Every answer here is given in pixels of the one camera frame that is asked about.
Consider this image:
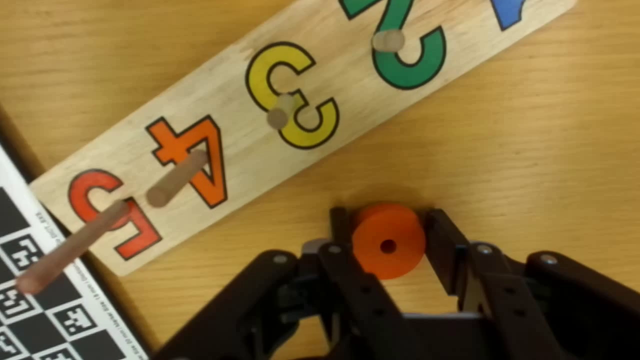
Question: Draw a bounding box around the black white marker board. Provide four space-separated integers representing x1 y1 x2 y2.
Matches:
0 142 152 360

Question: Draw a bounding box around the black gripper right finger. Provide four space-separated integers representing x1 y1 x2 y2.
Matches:
426 208 640 360

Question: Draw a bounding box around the wooden number peg board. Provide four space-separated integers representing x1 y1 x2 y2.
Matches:
15 0 579 299

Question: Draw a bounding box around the orange disc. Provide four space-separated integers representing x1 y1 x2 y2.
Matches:
351 203 429 283

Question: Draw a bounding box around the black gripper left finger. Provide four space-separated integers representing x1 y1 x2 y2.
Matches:
156 206 416 360

